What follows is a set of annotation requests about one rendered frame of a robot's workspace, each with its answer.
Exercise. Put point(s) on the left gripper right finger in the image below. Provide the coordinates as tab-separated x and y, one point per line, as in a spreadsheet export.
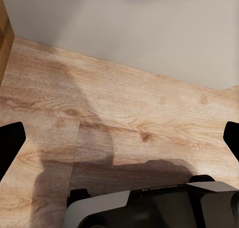
231	137

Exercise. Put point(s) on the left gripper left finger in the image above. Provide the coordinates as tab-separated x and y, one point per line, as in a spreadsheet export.
12	138

